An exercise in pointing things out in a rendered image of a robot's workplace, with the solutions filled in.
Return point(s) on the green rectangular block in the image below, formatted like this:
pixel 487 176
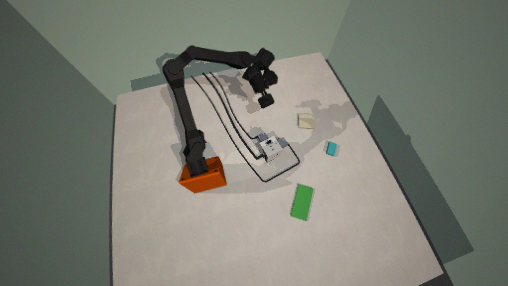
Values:
pixel 301 204

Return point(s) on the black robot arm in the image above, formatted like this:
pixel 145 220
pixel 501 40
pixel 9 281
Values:
pixel 174 73

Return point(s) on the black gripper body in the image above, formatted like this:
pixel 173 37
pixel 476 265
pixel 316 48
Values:
pixel 266 99

